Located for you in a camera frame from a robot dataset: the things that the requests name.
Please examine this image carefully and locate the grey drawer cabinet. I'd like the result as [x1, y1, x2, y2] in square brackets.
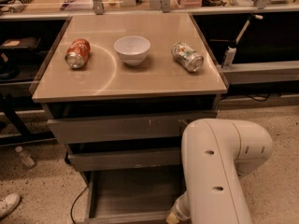
[28, 12, 229, 185]

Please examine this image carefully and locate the grey middle drawer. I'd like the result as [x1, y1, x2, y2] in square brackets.
[68, 147, 181, 172]

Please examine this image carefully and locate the black box on shelf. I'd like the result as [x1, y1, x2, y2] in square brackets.
[0, 37, 40, 49]

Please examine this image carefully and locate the grey bottom drawer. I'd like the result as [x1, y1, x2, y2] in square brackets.
[80, 165, 185, 224]

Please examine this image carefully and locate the grey drawer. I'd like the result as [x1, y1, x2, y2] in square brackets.
[48, 111, 217, 144]
[68, 147, 181, 172]
[80, 165, 185, 224]

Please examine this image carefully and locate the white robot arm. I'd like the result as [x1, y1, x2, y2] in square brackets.
[166, 119, 273, 224]

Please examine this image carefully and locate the clear plastic water bottle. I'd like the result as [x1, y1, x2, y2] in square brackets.
[15, 147, 36, 168]

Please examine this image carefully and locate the silver green soda can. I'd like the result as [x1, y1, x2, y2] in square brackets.
[171, 42, 204, 73]

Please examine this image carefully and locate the white handled tool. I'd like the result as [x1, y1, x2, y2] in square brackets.
[235, 14, 263, 45]

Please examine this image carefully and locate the orange soda can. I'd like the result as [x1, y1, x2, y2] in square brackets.
[64, 38, 91, 69]

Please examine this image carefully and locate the white sneaker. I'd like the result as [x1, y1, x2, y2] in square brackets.
[0, 193, 21, 218]

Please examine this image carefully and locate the white bowl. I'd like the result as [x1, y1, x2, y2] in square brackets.
[114, 35, 150, 66]

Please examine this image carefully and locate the white glue bottle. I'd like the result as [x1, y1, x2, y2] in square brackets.
[221, 47, 236, 69]

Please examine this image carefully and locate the grey top drawer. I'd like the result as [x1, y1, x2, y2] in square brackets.
[48, 111, 217, 144]

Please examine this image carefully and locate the black floor cable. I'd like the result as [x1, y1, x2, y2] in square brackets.
[69, 185, 90, 224]

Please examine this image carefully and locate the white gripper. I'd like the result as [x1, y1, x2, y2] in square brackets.
[165, 200, 190, 224]

